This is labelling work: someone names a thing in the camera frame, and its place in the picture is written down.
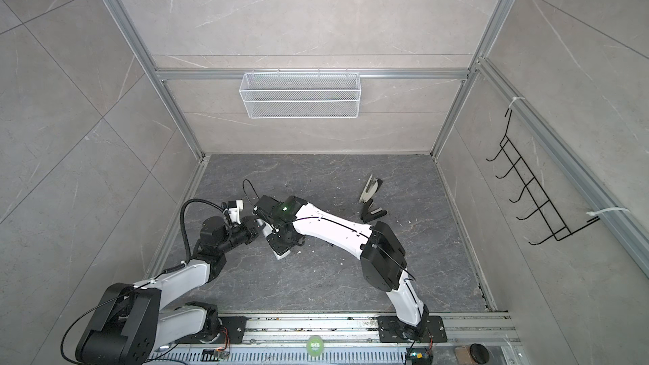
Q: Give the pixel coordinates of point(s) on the white remote control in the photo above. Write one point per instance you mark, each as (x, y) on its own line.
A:
(266, 231)

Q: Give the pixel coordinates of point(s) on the green circuit board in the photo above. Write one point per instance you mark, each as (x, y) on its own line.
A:
(419, 357)

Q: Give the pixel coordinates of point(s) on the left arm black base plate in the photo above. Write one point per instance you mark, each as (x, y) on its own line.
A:
(232, 330)

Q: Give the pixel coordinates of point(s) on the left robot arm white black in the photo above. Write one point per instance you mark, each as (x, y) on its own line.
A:
(132, 320)

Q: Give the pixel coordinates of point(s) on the white wire mesh basket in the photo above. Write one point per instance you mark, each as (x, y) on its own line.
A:
(301, 95)

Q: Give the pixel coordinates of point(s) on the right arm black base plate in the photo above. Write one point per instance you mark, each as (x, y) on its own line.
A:
(392, 330)

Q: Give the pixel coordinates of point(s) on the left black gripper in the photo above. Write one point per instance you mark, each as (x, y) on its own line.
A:
(249, 224)

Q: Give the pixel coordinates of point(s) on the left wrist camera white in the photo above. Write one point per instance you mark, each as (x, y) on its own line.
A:
(234, 209)

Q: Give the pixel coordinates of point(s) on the green round sticker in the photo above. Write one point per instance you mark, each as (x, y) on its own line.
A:
(315, 346)

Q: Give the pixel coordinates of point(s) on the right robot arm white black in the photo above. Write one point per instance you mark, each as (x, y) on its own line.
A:
(286, 224)

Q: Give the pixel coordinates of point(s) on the aluminium mounting rail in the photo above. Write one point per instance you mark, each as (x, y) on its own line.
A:
(361, 329)

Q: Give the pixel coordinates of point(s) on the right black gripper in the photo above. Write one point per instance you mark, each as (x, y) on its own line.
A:
(277, 247)

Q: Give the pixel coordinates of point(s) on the black wire hook rack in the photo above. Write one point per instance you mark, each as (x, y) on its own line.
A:
(531, 187)

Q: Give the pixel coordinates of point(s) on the black stapler base piece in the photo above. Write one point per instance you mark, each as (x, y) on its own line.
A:
(371, 213)

